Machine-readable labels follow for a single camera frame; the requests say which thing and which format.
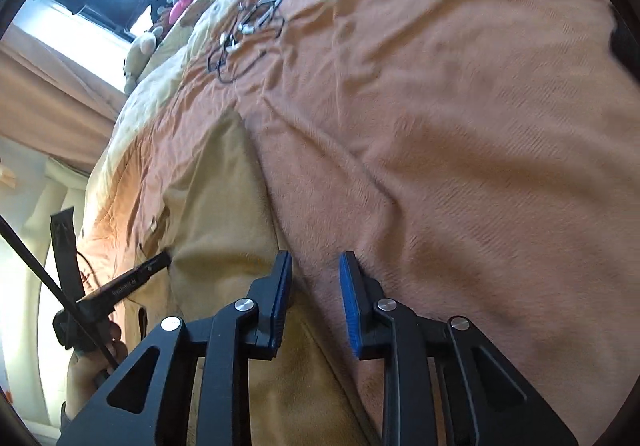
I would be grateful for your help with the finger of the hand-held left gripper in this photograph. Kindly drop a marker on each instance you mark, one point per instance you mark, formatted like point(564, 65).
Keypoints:
point(65, 256)
point(125, 282)

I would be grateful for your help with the tan printed t-shirt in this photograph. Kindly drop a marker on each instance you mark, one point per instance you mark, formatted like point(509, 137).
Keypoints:
point(220, 206)

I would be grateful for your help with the black folded clothes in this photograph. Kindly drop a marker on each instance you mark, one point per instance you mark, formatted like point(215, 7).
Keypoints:
point(622, 40)

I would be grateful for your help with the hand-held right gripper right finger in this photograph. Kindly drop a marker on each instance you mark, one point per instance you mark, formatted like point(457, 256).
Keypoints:
point(350, 306)

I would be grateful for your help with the pink curtain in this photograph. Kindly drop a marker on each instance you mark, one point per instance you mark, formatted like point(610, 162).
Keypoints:
point(55, 105)

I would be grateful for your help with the person's left hand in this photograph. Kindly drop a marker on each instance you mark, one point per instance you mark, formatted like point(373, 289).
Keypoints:
point(87, 381)

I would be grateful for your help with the white plush toy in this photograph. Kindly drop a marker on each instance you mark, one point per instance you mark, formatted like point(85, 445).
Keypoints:
point(142, 48)

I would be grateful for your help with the orange blanket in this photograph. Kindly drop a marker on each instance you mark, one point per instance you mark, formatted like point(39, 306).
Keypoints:
point(425, 125)

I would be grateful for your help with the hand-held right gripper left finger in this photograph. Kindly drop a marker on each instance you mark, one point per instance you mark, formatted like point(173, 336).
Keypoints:
point(281, 306)

